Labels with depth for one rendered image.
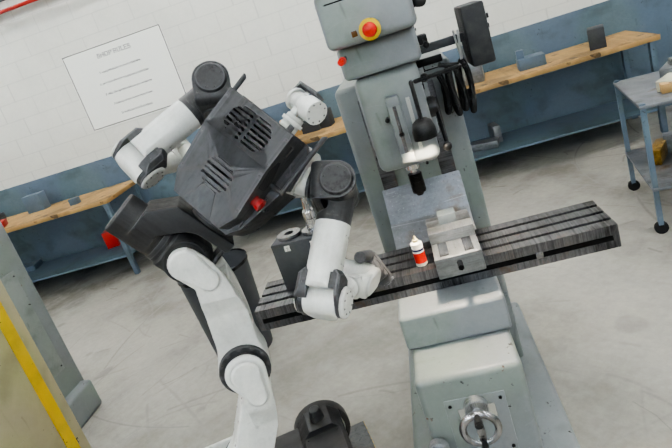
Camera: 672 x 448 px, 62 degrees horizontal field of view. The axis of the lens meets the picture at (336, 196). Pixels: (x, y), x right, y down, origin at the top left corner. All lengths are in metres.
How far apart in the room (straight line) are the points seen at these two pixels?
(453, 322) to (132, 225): 1.01
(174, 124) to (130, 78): 5.19
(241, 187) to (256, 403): 0.62
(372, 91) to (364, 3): 0.29
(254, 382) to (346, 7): 1.05
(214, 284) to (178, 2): 5.14
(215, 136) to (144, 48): 5.26
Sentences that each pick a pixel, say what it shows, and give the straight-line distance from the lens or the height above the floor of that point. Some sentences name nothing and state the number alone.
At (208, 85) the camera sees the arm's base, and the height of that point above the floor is 1.76.
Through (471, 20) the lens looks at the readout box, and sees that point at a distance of 2.05.
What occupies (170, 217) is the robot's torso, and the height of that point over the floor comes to 1.49.
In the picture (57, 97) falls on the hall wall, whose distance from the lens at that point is 7.13.
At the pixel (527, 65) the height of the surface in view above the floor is 0.92.
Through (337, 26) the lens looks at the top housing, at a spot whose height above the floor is 1.79.
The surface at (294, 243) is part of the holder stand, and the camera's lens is 2.00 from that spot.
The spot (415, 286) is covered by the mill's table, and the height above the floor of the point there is 0.91.
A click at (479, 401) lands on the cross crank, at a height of 0.69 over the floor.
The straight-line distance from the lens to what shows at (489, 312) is 1.85.
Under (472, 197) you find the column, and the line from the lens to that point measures 2.35.
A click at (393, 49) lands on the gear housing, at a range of 1.71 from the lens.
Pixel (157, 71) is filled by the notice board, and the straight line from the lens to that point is 6.56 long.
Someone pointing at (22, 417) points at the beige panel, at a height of 0.77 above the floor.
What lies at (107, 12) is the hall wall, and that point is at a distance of 6.72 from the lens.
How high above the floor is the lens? 1.80
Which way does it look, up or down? 16 degrees down
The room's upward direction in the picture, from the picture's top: 18 degrees counter-clockwise
